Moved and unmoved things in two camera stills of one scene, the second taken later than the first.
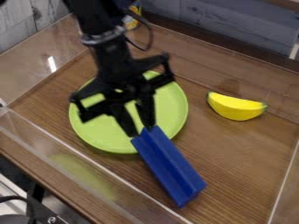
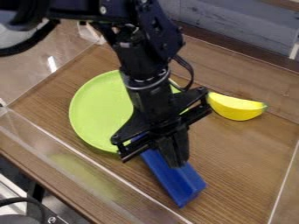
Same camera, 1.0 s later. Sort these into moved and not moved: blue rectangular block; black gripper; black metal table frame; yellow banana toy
Moved: black gripper
Not moved: blue rectangular block; black metal table frame; yellow banana toy
